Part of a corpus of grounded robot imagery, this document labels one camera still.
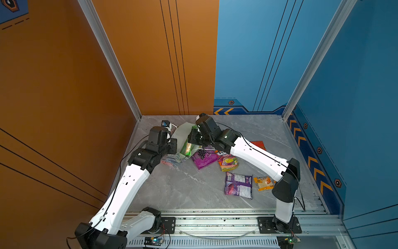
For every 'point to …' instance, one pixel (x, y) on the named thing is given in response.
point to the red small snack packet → (259, 144)
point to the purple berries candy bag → (239, 184)
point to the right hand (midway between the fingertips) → (187, 136)
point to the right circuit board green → (286, 241)
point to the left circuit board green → (153, 240)
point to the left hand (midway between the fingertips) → (173, 138)
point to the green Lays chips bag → (189, 148)
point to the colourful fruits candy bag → (227, 162)
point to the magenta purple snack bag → (204, 157)
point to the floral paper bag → (181, 132)
